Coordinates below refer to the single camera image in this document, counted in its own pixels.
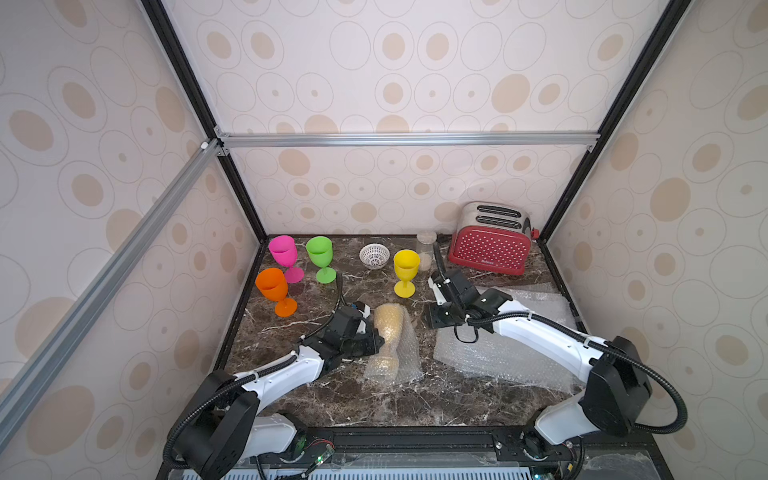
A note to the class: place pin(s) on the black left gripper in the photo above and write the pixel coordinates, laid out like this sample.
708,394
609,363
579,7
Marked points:
374,347

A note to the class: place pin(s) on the beige glass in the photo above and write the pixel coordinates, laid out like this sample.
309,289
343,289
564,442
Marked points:
398,360

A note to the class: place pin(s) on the clear bubble wrap sheet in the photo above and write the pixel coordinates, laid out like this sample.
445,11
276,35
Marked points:
508,360

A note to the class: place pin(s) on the yellow glass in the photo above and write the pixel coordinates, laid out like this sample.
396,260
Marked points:
406,267

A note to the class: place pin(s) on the green glass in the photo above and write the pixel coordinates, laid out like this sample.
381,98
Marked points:
320,252

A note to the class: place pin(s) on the orange glass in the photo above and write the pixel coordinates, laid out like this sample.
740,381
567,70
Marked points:
273,285

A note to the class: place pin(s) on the pink plastic wine glass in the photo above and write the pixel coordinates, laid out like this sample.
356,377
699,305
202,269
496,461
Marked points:
284,251

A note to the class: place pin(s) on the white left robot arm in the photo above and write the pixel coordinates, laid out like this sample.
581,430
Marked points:
221,424

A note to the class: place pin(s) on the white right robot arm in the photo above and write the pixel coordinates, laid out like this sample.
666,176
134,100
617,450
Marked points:
618,384

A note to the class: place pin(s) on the clear jar with powder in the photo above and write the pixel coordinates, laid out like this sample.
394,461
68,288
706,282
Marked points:
425,242

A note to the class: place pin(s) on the red polka dot toaster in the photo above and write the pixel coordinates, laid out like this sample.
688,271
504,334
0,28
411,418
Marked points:
493,237

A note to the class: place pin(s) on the white perforated strainer bowl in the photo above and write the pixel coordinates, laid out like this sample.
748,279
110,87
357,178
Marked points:
374,256

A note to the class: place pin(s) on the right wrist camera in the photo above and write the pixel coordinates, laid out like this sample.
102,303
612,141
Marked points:
437,292

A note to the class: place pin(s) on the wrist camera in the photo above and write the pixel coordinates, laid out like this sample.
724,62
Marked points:
364,310
437,292

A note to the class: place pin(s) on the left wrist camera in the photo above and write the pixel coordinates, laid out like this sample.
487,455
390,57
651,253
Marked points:
364,310

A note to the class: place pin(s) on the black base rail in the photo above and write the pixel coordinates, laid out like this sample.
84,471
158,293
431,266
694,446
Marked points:
428,453

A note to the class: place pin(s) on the horizontal aluminium frame bar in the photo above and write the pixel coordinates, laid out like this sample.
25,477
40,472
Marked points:
425,139

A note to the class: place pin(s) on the left diagonal aluminium frame bar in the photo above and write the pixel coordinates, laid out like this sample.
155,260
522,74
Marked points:
45,365

